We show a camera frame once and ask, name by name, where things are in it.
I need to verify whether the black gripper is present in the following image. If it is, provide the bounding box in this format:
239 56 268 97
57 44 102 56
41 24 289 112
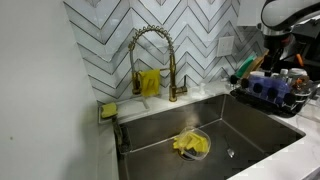
263 34 297 73

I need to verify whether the metal dish rack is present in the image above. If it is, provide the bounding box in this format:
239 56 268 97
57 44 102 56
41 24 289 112
229 58 320 119

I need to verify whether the clear bottle white cap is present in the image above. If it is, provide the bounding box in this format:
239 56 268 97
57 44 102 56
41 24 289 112
279 68 290 81

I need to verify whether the wooden paddle board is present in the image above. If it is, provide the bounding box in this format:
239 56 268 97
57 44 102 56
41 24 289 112
242 49 270 80

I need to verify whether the white lidded container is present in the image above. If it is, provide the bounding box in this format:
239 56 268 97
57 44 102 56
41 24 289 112
288 67 308 78

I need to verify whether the white cup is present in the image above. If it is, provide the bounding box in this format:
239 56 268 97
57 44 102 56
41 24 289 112
249 70 266 78

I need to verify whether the dark water filter pitcher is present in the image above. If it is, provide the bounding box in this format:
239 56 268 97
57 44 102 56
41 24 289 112
293 19 320 73

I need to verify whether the green plastic board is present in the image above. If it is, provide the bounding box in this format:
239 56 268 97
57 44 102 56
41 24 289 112
235 54 257 79

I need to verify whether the clear jar orange label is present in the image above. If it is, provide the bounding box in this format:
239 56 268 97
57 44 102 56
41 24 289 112
290 75 313 101

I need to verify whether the white upper cabinet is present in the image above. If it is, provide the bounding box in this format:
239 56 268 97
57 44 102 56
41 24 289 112
236 0 268 28

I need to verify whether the stainless steel sink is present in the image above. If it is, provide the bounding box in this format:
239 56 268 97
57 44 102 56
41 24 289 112
114 93 306 180

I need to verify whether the gold spring faucet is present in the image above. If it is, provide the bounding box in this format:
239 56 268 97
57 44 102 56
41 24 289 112
128 24 188 103

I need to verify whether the crumpled yellow cloth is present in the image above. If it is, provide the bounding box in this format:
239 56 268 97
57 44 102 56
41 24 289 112
172 130 210 154

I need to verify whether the clear glass bowl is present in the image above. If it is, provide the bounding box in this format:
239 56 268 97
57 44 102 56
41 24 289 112
173 125 212 162

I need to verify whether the yellow cloth on faucet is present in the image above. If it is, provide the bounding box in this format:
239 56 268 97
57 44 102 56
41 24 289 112
138 68 162 98

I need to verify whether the white sponge tray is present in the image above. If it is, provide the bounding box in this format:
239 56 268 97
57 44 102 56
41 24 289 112
97 96 151 126

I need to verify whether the metal sink caddy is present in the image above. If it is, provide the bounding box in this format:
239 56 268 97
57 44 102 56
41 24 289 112
111 115 134 155

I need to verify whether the yellow sponge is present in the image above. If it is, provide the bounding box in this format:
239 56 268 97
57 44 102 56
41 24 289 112
100 102 119 120

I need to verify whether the orange handled utensil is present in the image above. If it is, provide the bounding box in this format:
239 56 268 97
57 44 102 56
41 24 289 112
295 53 305 68

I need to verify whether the white wall outlet plate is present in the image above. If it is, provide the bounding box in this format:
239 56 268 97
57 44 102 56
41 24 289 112
216 35 235 58

